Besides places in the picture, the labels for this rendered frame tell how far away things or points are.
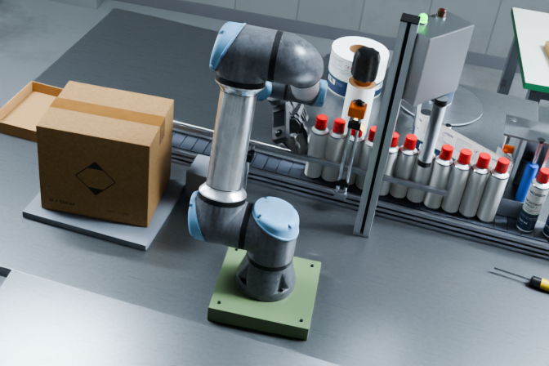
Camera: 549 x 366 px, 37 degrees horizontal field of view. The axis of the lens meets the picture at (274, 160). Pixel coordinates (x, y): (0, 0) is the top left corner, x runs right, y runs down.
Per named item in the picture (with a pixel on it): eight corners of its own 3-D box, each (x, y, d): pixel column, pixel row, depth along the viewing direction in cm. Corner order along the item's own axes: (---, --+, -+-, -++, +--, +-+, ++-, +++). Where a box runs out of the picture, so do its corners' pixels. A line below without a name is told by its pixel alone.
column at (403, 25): (371, 228, 233) (421, 16, 195) (368, 238, 230) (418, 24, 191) (355, 225, 234) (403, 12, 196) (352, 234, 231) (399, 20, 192)
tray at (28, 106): (114, 112, 268) (114, 101, 266) (78, 153, 247) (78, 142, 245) (32, 91, 273) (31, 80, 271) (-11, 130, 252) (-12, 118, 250)
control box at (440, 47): (457, 91, 212) (475, 24, 201) (413, 107, 202) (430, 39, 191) (428, 73, 218) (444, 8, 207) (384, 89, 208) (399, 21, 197)
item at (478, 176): (476, 209, 238) (495, 153, 226) (475, 220, 234) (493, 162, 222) (458, 205, 239) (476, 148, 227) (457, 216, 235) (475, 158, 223)
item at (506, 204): (527, 196, 246) (553, 125, 231) (526, 221, 236) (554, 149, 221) (481, 185, 248) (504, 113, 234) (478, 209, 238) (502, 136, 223)
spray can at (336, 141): (337, 174, 245) (349, 117, 233) (337, 184, 241) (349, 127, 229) (320, 171, 245) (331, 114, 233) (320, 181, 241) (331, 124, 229)
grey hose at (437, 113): (430, 162, 221) (449, 95, 209) (429, 169, 218) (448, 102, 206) (417, 158, 221) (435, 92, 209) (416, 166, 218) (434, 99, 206)
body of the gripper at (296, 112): (310, 119, 242) (295, 84, 236) (303, 134, 235) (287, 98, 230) (287, 124, 245) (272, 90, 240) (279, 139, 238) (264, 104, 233)
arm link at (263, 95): (285, 82, 214) (291, 65, 223) (243, 74, 215) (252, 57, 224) (281, 109, 218) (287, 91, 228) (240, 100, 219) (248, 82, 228)
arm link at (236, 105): (241, 259, 193) (279, 36, 174) (180, 246, 194) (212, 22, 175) (249, 238, 204) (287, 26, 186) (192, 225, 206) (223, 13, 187)
